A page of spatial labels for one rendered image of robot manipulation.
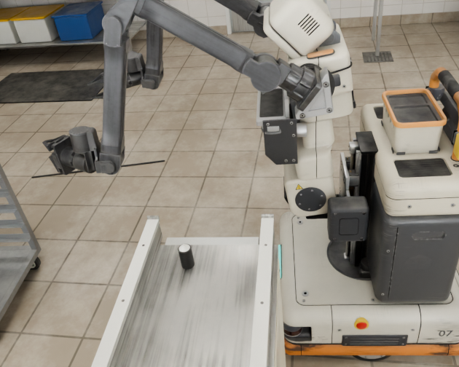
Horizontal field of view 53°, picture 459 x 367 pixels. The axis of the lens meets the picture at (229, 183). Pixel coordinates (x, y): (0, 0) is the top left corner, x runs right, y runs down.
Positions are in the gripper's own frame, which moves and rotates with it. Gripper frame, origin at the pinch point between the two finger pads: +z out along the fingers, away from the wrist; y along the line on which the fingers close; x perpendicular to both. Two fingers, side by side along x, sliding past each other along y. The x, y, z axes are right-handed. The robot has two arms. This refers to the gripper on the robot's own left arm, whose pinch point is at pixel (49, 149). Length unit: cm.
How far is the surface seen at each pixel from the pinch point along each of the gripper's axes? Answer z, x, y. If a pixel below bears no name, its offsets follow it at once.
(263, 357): -90, 25, -7
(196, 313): -70, 20, -13
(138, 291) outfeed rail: -57, 24, -9
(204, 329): -74, 23, -13
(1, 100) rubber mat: 289, -127, -91
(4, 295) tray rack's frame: 56, 17, -80
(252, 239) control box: -68, -5, -13
